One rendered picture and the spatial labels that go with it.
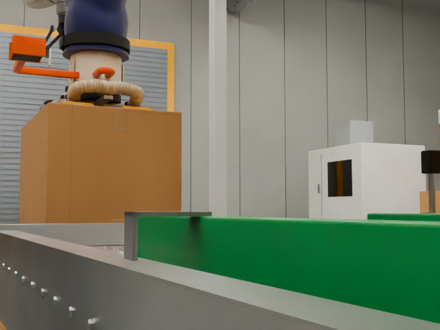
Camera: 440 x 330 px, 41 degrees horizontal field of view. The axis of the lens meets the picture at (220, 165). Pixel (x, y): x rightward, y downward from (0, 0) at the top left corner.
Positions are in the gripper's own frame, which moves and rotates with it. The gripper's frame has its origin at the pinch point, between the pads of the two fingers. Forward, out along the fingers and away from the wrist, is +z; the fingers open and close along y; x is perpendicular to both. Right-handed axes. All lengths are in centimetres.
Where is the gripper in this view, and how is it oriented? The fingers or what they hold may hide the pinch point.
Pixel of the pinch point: (67, 65)
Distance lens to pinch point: 248.6
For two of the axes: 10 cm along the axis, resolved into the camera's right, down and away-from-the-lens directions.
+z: 0.0, 10.0, -0.7
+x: -4.2, 0.7, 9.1
